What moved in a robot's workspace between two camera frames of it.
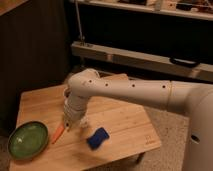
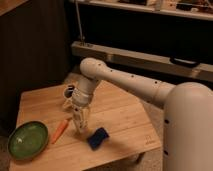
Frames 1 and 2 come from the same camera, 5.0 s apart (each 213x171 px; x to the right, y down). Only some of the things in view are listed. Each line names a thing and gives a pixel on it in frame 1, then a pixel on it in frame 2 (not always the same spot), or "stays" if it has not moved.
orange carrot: (58, 133) stays
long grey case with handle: (178, 65) stays
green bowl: (27, 140) stays
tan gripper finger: (67, 124) → (77, 117)
